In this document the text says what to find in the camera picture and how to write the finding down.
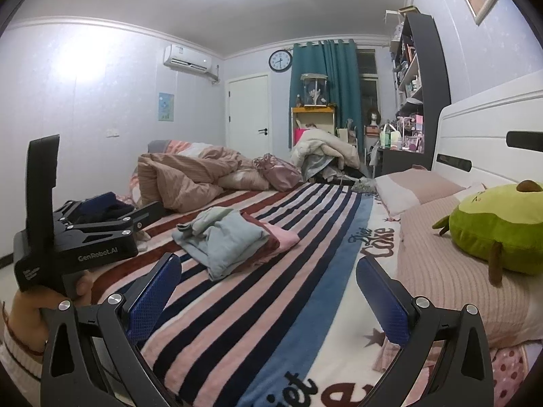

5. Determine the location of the dark navy knit sweater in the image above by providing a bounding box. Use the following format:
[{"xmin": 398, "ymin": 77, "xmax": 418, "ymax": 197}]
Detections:
[{"xmin": 73, "ymin": 192, "xmax": 134, "ymax": 224}]

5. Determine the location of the left forearm white sleeve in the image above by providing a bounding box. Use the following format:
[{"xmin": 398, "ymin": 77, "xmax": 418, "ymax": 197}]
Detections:
[{"xmin": 1, "ymin": 327, "xmax": 42, "ymax": 406}]

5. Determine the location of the person's left hand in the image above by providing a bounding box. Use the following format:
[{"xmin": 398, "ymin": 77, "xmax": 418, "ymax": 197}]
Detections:
[{"xmin": 7, "ymin": 268, "xmax": 97, "ymax": 355}]

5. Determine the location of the pink knit bedspread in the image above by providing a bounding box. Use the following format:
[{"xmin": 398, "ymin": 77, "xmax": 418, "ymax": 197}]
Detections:
[{"xmin": 397, "ymin": 187, "xmax": 542, "ymax": 348}]

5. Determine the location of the polka dot bed sheet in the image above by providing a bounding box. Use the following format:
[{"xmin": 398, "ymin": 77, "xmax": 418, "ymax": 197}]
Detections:
[{"xmin": 490, "ymin": 341, "xmax": 542, "ymax": 407}]

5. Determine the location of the striped fleece blanket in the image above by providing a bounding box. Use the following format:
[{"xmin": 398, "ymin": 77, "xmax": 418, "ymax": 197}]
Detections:
[{"xmin": 140, "ymin": 185, "xmax": 399, "ymax": 406}]

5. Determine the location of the green avocado plush toy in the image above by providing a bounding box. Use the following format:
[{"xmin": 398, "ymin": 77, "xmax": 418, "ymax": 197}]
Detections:
[{"xmin": 433, "ymin": 180, "xmax": 542, "ymax": 287}]

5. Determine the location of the tan pink quilted duvet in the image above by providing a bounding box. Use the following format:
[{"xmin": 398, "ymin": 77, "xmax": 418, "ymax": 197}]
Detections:
[{"xmin": 131, "ymin": 142, "xmax": 270, "ymax": 213}]

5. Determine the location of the light blue sweatshirt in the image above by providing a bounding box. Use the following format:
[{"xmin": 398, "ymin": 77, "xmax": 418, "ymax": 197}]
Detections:
[{"xmin": 172, "ymin": 207, "xmax": 251, "ymax": 281}]

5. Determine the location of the pink ribbed pillow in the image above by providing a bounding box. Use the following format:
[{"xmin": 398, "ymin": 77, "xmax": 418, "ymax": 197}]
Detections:
[{"xmin": 375, "ymin": 168, "xmax": 464, "ymax": 217}]

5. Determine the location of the pink folded garment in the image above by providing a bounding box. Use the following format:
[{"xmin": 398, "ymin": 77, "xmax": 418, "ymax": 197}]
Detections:
[{"xmin": 265, "ymin": 223, "xmax": 300, "ymax": 254}]

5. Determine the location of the dark red folded garment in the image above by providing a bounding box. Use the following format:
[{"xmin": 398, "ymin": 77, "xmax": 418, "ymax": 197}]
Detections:
[{"xmin": 241, "ymin": 212, "xmax": 280, "ymax": 267}]

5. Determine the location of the pink satin handbag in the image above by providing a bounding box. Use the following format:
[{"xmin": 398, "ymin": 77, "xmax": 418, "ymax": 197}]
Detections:
[{"xmin": 253, "ymin": 153, "xmax": 303, "ymax": 192}]

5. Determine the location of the white bed headboard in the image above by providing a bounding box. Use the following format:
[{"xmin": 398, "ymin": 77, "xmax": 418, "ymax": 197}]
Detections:
[{"xmin": 432, "ymin": 71, "xmax": 542, "ymax": 188}]

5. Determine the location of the cream blanket pile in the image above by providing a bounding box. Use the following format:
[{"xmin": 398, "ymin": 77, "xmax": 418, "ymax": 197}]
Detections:
[{"xmin": 290, "ymin": 128, "xmax": 361, "ymax": 180}]

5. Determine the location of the wig mannequin head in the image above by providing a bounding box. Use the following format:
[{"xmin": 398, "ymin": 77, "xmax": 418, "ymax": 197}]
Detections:
[{"xmin": 367, "ymin": 106, "xmax": 381, "ymax": 127}]

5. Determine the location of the white air conditioner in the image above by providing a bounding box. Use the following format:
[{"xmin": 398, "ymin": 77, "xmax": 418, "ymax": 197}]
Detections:
[{"xmin": 163, "ymin": 44, "xmax": 220, "ymax": 84}]

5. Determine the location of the yellow shelf cabinet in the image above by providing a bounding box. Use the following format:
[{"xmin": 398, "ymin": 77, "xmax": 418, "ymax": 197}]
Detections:
[{"xmin": 290, "ymin": 106, "xmax": 336, "ymax": 147}]

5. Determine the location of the white door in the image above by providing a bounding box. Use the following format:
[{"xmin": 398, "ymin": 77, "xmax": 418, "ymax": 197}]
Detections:
[{"xmin": 225, "ymin": 74, "xmax": 272, "ymax": 159}]

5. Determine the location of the dark tall bookshelf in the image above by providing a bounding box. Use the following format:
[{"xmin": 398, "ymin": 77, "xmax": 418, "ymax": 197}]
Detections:
[{"xmin": 377, "ymin": 12, "xmax": 451, "ymax": 175}]

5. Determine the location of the glass display case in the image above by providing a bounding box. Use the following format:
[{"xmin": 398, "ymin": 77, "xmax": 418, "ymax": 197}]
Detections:
[{"xmin": 300, "ymin": 74, "xmax": 330, "ymax": 106}]

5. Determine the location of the teal curtain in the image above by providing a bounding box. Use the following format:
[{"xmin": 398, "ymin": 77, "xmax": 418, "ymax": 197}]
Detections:
[{"xmin": 289, "ymin": 40, "xmax": 363, "ymax": 153}]

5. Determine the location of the wall light switch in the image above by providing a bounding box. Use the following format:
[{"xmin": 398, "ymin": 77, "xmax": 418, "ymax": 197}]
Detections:
[{"xmin": 106, "ymin": 130, "xmax": 120, "ymax": 138}]

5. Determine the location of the small blue wall poster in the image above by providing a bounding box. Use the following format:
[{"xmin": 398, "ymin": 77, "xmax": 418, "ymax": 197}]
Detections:
[{"xmin": 157, "ymin": 93, "xmax": 175, "ymax": 122}]

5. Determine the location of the round wall clock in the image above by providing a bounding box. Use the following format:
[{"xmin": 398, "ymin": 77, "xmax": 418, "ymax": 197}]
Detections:
[{"xmin": 269, "ymin": 49, "xmax": 293, "ymax": 73}]

